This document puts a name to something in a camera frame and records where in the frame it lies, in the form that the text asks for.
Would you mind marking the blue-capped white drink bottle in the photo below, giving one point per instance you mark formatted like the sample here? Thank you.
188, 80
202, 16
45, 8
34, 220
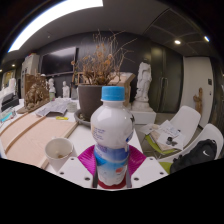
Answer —
111, 133

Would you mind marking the tall white plaster statue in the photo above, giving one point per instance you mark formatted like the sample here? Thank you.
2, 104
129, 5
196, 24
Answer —
143, 81

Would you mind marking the black wall screen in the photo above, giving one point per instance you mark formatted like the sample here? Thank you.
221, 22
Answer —
58, 61

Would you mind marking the wooden figure sculpture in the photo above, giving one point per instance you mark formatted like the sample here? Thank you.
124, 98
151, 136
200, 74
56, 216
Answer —
198, 100

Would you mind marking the black desktop device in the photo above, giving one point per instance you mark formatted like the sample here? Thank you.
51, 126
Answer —
9, 101

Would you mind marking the white ceramic mug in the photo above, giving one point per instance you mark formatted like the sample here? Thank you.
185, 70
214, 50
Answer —
55, 160

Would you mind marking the small white cup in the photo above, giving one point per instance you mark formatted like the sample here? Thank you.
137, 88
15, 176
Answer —
72, 107

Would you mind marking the black backpack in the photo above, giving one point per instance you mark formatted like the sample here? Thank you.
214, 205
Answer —
193, 156

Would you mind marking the dark double door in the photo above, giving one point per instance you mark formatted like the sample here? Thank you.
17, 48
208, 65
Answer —
166, 80

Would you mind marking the recessed ceiling spot lights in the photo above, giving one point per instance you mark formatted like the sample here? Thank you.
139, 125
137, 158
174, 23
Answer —
177, 42

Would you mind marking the small yellow flat item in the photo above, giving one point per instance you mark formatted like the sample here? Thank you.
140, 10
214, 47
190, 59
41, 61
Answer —
62, 118

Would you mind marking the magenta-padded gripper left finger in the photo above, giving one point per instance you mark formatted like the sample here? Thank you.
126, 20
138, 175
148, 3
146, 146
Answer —
76, 171

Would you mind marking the wooden-framed canvas panel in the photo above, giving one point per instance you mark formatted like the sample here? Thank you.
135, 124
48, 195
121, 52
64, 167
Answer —
30, 140

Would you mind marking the white statue pedestal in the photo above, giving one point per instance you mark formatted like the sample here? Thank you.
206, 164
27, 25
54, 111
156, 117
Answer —
143, 115

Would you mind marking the long ceiling light panel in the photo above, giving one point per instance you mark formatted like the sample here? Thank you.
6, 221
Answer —
56, 16

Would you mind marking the grey plant saucer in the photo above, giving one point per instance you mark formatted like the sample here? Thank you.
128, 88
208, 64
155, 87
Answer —
80, 120

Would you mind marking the stack of papers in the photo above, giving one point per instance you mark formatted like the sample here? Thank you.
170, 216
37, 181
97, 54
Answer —
165, 135

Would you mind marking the cardboard box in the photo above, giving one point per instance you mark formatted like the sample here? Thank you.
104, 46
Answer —
128, 88

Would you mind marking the dried plant in brown pot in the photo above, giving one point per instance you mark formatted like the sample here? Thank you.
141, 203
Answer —
88, 100

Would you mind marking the teal packaged item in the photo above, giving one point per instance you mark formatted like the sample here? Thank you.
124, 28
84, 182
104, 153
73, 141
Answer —
7, 115

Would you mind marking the green seat cushion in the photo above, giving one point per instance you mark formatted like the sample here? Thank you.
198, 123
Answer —
165, 167
151, 145

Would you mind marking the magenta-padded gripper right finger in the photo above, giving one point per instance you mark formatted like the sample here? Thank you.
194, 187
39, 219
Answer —
146, 170

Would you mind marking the small white plaster figurine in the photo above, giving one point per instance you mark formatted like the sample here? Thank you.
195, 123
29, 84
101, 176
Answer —
66, 89
51, 87

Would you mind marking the white plaster bust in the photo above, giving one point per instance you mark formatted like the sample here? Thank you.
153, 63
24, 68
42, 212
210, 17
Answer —
10, 86

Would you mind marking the crumpled printed paper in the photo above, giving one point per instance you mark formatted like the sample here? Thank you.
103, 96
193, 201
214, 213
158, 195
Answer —
53, 107

